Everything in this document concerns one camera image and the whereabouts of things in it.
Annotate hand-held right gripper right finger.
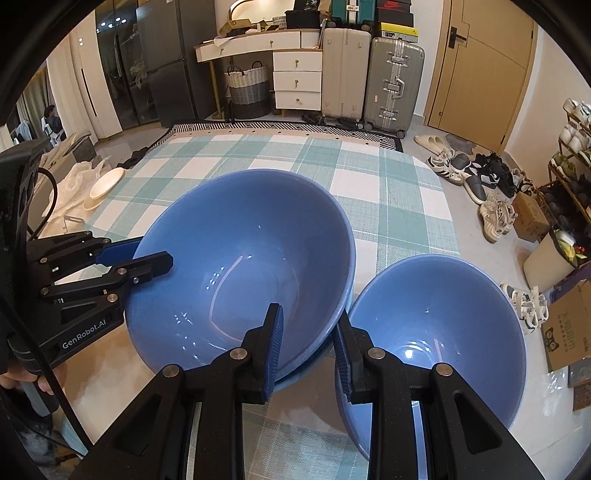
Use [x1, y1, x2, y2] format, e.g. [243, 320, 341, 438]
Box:
[333, 314, 546, 480]

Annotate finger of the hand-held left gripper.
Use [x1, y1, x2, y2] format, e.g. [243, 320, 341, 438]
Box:
[25, 231, 147, 278]
[39, 251, 175, 308]

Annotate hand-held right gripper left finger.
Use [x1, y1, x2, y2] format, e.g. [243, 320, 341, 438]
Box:
[69, 303, 284, 480]

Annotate blue bowl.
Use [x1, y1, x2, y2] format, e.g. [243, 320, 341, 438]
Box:
[272, 277, 357, 394]
[124, 169, 357, 370]
[335, 254, 527, 462]

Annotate person's left hand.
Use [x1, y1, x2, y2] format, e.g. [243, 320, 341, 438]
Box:
[0, 367, 54, 398]

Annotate white plate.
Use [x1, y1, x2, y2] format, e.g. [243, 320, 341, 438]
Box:
[91, 168, 126, 193]

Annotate dark cloth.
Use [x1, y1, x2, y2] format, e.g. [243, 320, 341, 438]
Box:
[117, 148, 153, 169]

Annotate grey padded seat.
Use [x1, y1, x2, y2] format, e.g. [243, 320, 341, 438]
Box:
[39, 131, 98, 185]

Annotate teal checked tablecloth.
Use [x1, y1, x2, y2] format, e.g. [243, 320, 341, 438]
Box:
[88, 134, 462, 480]

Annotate dark glass cabinet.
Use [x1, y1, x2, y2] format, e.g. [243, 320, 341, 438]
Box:
[95, 0, 154, 136]

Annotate white green sneaker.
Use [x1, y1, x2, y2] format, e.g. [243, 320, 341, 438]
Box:
[501, 284, 532, 320]
[519, 286, 550, 334]

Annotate dark grey refrigerator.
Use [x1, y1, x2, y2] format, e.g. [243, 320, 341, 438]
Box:
[136, 0, 218, 126]

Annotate woven grey white basket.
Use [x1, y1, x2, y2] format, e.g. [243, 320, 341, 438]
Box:
[225, 61, 271, 119]

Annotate white trash bin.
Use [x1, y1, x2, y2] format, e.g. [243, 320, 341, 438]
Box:
[524, 228, 588, 294]

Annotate printed cardboard box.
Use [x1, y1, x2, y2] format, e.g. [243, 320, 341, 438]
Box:
[540, 279, 591, 373]

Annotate scattered loose shoes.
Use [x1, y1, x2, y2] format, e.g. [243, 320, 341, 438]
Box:
[413, 133, 532, 245]

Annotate plain small cardboard box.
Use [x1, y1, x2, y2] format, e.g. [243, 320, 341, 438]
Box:
[512, 191, 550, 243]

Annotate dark flat packet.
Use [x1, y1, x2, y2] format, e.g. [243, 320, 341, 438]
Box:
[568, 360, 591, 416]

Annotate white desk with drawers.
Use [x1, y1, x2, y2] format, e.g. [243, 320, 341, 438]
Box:
[194, 28, 324, 112]

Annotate small open cardboard box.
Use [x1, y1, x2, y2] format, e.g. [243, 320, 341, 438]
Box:
[218, 19, 253, 38]

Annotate silver suitcase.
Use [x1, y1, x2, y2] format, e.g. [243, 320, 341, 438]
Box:
[362, 37, 426, 138]

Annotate beige suitcase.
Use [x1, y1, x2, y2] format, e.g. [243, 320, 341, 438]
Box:
[321, 25, 373, 123]

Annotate metal shoe rack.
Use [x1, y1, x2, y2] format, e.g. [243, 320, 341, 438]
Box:
[547, 99, 591, 223]

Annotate black bag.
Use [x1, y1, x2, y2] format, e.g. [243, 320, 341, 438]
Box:
[285, 10, 322, 31]

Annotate wooden door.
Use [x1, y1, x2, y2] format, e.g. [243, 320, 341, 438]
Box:
[424, 0, 539, 155]

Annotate rows of assorted shoes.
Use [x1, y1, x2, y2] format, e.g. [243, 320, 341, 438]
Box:
[551, 99, 591, 217]

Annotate teal suitcase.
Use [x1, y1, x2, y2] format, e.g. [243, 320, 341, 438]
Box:
[330, 0, 373, 27]

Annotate yellow black box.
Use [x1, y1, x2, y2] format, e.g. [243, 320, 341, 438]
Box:
[374, 21, 419, 40]

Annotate stacked shoe boxes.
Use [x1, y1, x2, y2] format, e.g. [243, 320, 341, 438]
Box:
[376, 0, 413, 24]

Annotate black cable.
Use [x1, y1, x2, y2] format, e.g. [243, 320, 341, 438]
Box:
[36, 167, 94, 450]

